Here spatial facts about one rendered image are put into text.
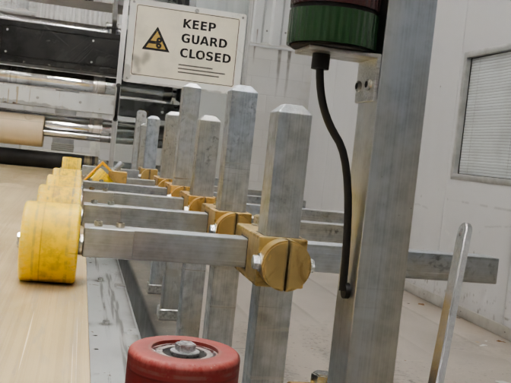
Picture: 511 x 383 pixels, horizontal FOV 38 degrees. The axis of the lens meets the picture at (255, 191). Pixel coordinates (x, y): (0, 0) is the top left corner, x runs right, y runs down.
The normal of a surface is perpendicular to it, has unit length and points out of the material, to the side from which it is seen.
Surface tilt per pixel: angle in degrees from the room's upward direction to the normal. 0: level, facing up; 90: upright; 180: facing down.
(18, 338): 0
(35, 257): 107
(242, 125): 90
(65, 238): 79
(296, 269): 90
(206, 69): 90
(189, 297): 90
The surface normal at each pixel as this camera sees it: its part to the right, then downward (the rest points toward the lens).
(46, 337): 0.11, -0.99
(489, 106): -0.97, -0.09
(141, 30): 0.23, 0.07
